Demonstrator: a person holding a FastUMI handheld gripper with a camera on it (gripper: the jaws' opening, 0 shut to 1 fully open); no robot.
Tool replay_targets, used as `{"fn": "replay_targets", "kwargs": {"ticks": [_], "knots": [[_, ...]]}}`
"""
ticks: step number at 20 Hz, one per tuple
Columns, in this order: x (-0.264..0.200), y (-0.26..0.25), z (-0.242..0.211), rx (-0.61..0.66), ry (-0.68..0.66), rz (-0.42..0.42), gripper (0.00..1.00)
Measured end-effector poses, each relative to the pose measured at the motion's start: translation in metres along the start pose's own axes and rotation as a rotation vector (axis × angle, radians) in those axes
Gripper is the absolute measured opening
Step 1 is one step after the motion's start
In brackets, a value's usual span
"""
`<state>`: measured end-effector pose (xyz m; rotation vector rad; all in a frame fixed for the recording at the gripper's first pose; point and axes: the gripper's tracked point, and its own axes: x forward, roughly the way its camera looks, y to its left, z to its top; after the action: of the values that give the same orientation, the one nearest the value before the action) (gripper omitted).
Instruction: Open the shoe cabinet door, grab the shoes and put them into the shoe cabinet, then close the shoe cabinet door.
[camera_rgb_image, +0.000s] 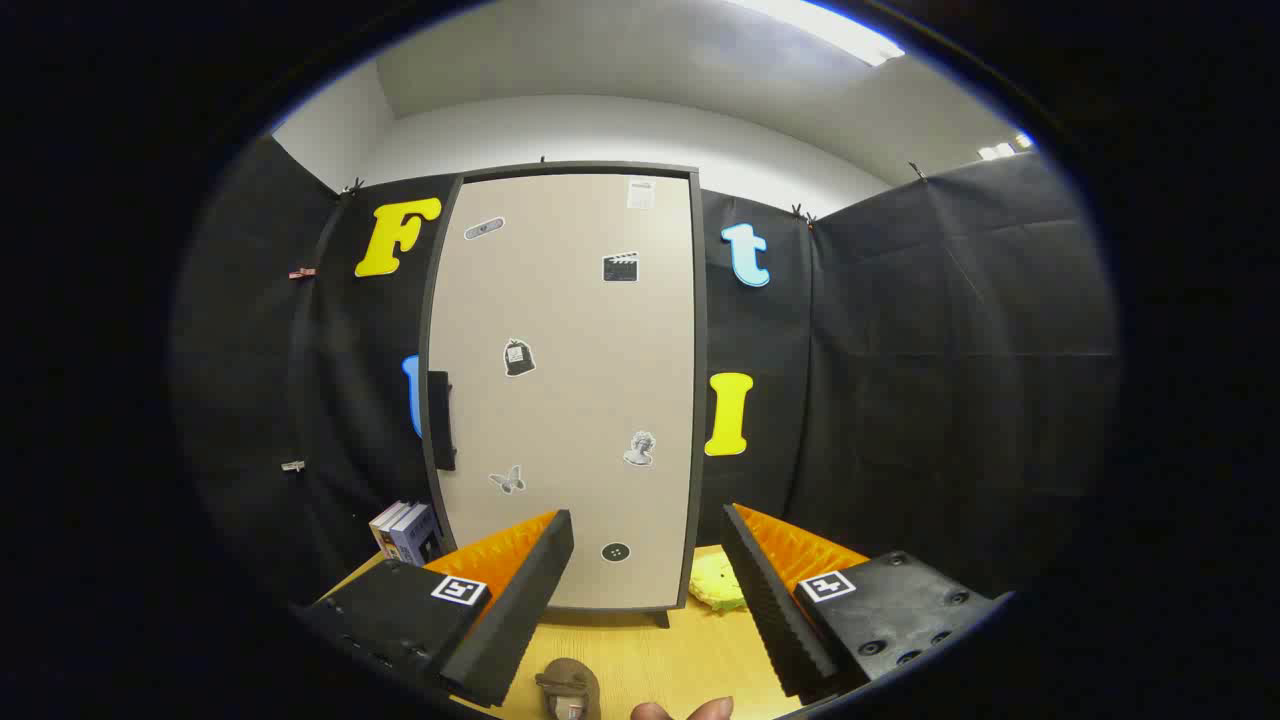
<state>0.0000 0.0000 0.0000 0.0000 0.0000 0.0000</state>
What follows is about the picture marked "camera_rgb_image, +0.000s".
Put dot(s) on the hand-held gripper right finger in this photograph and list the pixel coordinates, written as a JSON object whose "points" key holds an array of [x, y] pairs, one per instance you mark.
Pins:
{"points": [[775, 610]]}

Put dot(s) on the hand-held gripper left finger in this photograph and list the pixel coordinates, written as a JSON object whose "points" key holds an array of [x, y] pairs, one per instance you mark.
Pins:
{"points": [[520, 610]]}

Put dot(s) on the brown fuzzy shoe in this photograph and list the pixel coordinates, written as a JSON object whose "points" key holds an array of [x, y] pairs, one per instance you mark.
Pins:
{"points": [[570, 685]]}

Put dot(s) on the beige shoe cabinet door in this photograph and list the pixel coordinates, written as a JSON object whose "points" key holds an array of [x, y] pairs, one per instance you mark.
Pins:
{"points": [[580, 400]]}

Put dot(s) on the dark grey shoe cabinet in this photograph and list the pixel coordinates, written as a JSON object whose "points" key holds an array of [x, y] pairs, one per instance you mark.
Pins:
{"points": [[700, 400]]}

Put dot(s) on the yellow plush toy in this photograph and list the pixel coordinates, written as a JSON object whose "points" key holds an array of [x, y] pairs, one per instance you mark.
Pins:
{"points": [[715, 585]]}

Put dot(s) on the blue cover book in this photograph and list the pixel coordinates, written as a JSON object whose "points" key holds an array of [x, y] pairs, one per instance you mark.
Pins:
{"points": [[418, 535]]}

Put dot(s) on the white spine book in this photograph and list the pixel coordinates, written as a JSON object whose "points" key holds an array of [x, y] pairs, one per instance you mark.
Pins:
{"points": [[385, 525]]}

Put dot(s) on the black backdrop cloth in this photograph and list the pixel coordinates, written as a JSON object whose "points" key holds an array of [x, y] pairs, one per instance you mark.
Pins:
{"points": [[950, 380]]}

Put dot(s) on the ceiling light panel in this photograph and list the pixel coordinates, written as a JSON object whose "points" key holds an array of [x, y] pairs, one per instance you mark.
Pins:
{"points": [[830, 28], [1005, 147]]}

